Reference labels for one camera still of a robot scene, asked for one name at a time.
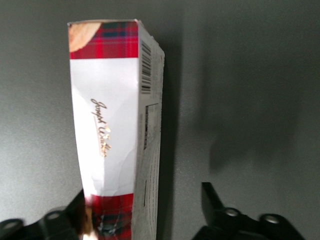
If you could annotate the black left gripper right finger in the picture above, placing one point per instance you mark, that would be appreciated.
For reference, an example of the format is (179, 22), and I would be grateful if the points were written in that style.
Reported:
(240, 225)

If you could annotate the red tartan cookie box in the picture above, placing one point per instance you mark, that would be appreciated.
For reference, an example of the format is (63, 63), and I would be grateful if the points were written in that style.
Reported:
(110, 120)

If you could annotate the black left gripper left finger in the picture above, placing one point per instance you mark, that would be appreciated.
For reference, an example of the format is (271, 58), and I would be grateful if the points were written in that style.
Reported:
(55, 225)

